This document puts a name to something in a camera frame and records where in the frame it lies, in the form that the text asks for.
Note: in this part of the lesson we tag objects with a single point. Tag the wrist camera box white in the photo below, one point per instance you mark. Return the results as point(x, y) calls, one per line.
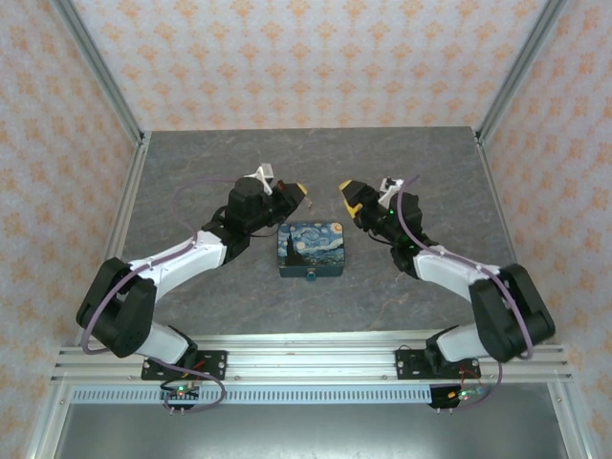
point(387, 191)
point(264, 174)

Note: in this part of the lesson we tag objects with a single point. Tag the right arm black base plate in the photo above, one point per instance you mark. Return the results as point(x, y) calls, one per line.
point(406, 358)

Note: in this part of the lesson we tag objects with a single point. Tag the starry night painted box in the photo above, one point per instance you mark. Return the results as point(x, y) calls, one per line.
point(315, 244)

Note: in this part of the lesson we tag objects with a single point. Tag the left aluminium side rail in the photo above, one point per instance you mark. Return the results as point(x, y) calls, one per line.
point(130, 191)

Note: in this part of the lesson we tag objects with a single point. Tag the grey metal panel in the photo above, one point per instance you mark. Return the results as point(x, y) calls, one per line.
point(311, 430)

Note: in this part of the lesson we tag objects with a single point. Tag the aluminium frame post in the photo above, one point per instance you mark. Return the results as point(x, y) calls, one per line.
point(521, 67)
point(95, 67)

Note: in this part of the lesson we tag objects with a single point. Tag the right controller circuit board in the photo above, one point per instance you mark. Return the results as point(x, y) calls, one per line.
point(459, 396)

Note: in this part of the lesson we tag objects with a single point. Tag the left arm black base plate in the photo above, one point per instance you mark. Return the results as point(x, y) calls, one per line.
point(215, 358)

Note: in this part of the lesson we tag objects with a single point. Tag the right aluminium frame post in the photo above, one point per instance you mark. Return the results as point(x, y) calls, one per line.
point(521, 67)

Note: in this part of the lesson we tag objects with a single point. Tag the left controller circuit board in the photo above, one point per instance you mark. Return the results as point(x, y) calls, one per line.
point(181, 394)

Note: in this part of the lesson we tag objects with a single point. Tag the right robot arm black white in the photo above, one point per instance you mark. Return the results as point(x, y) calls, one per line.
point(507, 311)

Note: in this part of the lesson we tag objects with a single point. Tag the right aluminium side rail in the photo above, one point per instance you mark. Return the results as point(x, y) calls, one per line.
point(495, 191)

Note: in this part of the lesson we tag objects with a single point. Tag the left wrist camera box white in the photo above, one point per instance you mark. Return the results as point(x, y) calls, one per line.
point(264, 174)

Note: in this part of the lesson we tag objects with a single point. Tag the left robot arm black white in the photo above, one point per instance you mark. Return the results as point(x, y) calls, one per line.
point(119, 311)

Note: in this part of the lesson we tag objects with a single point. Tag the controller circuit board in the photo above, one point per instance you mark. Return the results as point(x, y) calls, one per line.
point(181, 394)
point(459, 396)

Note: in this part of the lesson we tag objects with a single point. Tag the left aluminium frame post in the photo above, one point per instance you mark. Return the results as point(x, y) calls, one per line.
point(95, 67)

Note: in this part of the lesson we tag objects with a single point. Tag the aluminium side rail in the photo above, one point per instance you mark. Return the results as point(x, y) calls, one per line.
point(130, 191)
point(495, 191)

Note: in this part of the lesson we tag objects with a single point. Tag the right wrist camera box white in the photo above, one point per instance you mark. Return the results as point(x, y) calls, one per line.
point(387, 191)

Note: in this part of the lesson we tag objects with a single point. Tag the aluminium front mounting rail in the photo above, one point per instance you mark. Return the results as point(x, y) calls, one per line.
point(311, 363)

